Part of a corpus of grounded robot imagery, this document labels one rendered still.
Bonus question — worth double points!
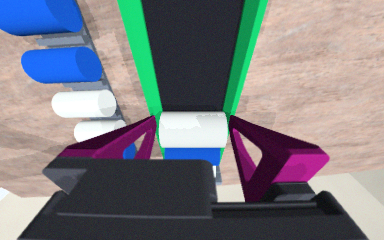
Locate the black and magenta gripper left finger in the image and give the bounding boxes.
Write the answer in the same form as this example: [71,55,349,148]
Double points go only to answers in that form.
[55,115,157,159]

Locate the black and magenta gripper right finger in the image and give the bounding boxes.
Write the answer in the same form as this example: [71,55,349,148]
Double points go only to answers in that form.
[228,115,330,201]

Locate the blue cylinder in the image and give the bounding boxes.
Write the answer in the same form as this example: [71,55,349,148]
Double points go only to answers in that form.
[123,143,135,159]
[21,47,102,84]
[0,0,83,36]
[165,148,220,166]

